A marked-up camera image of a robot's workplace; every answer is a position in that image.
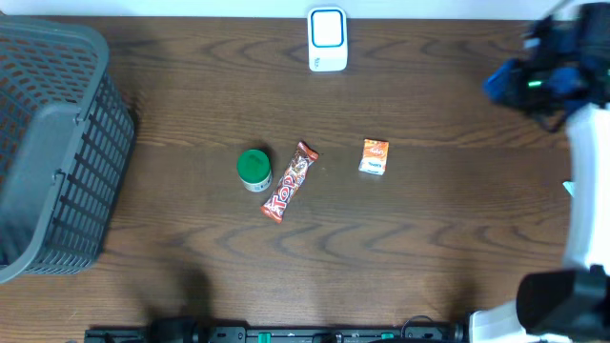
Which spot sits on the green lid jar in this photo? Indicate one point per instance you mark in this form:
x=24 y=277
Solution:
x=254 y=170

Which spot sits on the black mounting rail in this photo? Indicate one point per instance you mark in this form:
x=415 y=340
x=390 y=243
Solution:
x=420 y=332

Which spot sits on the white barcode scanner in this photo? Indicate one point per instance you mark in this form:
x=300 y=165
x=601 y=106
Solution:
x=327 y=39

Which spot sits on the orange tissue pack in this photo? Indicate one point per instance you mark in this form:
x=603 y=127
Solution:
x=374 y=157

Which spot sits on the teal wet wipes pack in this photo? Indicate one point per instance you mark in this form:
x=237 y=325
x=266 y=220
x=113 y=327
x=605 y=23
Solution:
x=569 y=186

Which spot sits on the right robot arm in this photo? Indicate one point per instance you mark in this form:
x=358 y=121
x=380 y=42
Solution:
x=571 y=304

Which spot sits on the red chocolate bar wrapper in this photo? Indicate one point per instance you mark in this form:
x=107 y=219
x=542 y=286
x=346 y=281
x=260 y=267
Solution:
x=290 y=182

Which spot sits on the grey plastic mesh basket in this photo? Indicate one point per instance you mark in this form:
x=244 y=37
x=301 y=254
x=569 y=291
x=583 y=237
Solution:
x=66 y=143

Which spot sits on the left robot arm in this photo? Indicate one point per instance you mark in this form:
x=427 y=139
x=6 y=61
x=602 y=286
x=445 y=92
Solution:
x=174 y=330

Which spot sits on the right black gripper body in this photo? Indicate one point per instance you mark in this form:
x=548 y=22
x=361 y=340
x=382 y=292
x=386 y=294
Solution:
x=528 y=90

